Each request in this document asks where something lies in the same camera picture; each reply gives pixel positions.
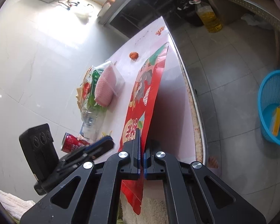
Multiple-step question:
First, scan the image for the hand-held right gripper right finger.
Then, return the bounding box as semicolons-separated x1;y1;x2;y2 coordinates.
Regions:
143;139;267;224

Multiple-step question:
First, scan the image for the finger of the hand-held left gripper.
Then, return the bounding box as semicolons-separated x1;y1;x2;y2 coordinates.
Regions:
83;134;114;152
57;141;114;171

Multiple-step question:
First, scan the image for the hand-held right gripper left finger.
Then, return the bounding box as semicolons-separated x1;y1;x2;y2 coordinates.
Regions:
20;129;141;224

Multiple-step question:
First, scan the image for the clear bottle with green label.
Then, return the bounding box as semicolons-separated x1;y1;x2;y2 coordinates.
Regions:
80;69;109;140

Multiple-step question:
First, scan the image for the red soda can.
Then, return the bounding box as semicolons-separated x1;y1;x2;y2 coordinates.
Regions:
61;132;91;154

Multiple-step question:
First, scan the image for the red snack bag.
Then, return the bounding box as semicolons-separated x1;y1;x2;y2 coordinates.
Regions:
118;41;170;215

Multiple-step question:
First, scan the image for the blue plastic waste basket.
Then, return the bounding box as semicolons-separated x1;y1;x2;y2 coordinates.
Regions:
258;69;280;147

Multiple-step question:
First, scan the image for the pink printed table cover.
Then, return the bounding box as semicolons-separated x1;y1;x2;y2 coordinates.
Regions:
79;16;209;192

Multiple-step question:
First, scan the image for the pink sponge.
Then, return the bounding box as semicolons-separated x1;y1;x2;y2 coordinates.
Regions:
94;66;117;108

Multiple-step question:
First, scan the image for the clear plastic container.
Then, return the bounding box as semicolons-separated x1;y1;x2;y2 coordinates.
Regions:
91;61;126;109

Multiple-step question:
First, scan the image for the copper rimmed cup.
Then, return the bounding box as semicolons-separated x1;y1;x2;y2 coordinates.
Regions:
97;0;116;17

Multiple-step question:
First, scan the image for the yellow carton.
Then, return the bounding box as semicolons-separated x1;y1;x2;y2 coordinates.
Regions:
271;106;280;136

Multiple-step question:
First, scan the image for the dark kitchen cabinet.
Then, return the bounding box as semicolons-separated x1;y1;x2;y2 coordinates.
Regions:
98;0;215;40

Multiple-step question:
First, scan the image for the cooking oil bottle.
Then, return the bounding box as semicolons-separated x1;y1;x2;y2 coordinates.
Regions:
193;0;223;33

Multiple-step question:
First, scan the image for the crumpled white plastic bag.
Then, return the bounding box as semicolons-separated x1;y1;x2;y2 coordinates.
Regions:
241;13;274;29

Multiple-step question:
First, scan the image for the metal edged kitchen counter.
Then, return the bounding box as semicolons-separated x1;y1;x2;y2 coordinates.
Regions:
194;0;280;40

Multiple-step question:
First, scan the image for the bundle of coloured wires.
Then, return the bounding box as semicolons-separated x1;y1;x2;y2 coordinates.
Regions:
58;1;81;11

